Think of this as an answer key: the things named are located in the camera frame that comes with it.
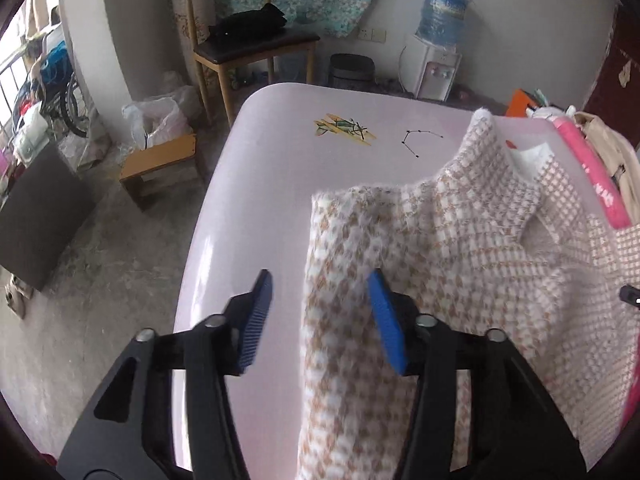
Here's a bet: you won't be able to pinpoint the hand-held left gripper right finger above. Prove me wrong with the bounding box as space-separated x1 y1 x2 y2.
367 267 587 480

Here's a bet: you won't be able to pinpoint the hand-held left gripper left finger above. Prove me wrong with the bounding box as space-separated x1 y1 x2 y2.
57 269 275 480

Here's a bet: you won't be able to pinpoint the beige houndstooth knit sweater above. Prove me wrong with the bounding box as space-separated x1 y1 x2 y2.
296 107 640 480

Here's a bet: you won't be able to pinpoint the beige clothes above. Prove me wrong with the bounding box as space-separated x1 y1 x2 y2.
574 112 640 211

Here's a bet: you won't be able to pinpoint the pink floral blanket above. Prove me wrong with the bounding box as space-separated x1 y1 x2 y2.
550 115 632 231

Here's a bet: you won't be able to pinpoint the pink printed mat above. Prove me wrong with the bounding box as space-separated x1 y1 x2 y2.
172 82 632 476

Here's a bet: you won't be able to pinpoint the small wooden stool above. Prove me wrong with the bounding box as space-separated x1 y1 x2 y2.
119 132 206 211

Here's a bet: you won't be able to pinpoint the white plastic bag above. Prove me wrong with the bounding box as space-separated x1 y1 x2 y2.
122 96 193 151

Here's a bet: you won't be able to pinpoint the orange box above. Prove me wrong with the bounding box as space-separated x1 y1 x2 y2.
506 89 541 118

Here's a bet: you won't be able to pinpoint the dark red door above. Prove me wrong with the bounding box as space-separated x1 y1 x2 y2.
585 5 640 126

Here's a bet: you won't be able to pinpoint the dark grey board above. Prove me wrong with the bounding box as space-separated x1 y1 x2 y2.
0 145 98 291

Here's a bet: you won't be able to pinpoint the white water dispenser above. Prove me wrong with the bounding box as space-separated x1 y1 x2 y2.
400 34 462 102

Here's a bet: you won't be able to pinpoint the black trash bin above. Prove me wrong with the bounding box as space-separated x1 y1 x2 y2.
329 53 376 92

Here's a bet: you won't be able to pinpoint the wooden chair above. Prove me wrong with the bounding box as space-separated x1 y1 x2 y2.
176 0 321 128

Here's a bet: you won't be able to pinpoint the black bag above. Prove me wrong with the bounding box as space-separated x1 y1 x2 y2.
207 3 288 43

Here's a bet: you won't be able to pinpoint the bicycle with clutter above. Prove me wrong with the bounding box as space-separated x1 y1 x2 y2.
30 40 91 138

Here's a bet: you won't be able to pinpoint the white patterned panel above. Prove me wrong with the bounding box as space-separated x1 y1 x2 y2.
167 0 211 46

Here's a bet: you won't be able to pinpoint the metal railing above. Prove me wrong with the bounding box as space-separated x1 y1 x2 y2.
0 45 32 128

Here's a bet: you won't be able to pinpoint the hanging beige garment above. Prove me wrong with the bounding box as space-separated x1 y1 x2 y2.
25 0 58 41

